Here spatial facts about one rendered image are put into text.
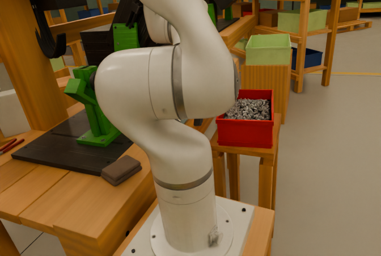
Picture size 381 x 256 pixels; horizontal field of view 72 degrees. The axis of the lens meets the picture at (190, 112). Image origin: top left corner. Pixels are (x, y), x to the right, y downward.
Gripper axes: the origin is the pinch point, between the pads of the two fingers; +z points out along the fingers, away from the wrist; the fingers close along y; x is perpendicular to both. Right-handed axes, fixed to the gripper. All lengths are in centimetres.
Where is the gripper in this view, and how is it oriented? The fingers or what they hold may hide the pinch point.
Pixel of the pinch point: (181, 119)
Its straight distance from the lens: 66.1
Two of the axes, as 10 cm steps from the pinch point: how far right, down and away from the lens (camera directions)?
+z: -0.9, 9.8, -1.7
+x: -4.5, 1.1, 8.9
